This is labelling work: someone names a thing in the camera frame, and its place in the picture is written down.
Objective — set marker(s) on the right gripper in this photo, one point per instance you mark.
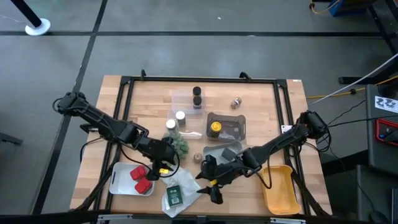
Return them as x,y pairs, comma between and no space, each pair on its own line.
230,174

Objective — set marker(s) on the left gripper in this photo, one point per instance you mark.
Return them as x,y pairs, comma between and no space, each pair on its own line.
166,154

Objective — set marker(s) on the red spice tin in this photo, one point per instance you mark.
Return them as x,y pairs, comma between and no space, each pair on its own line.
143,186
137,173

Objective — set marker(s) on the white plastic bag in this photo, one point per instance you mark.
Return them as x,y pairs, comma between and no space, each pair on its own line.
189,186

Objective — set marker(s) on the yellow-lid spice jar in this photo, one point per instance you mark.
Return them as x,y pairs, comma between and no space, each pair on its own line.
215,126

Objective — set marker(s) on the black-lid purple-label spice jar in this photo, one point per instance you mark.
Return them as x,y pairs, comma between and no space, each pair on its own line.
197,100

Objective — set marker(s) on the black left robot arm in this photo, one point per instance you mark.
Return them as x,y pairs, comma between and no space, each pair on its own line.
102,123

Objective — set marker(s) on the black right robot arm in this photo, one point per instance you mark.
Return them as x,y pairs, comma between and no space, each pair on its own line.
280,141

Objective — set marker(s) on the grey plastic bin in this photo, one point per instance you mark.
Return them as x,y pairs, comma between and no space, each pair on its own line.
211,151

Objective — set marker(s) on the white plastic bin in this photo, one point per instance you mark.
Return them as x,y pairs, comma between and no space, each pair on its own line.
121,183

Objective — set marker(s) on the artificial green plant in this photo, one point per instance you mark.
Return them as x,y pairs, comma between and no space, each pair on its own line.
182,144

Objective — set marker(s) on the clear plastic bin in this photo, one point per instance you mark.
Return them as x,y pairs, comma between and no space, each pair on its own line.
182,99
194,129

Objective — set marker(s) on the smoky brown plastic bin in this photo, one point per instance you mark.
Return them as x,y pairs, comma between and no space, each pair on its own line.
231,124

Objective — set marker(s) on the yellow plastic bin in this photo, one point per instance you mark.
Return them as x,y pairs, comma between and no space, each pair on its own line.
280,193

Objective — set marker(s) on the dark furniture foot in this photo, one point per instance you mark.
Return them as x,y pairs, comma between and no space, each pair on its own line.
9,138

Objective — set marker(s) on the black equipment cabinet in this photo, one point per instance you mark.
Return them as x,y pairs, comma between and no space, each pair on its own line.
371,140

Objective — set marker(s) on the black floor bar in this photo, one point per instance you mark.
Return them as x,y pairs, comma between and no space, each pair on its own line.
345,80

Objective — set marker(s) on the red-rimmed box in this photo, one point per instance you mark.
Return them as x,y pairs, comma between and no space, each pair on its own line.
377,132

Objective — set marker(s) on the black pole white base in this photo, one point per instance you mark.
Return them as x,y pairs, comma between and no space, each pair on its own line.
38,27

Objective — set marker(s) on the white printed sticker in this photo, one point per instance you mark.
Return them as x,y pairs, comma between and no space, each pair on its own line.
385,104

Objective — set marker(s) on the blue box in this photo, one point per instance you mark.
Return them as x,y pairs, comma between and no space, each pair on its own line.
342,9

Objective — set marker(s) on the black desk leg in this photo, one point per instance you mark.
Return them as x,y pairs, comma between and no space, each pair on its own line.
384,25

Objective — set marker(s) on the silver metal bracket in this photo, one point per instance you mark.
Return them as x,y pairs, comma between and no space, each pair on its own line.
287,221
115,218

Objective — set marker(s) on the black metal table frame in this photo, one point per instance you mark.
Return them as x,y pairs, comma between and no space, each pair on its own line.
217,79

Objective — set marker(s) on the black front rail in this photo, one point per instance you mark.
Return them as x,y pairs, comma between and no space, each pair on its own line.
46,217

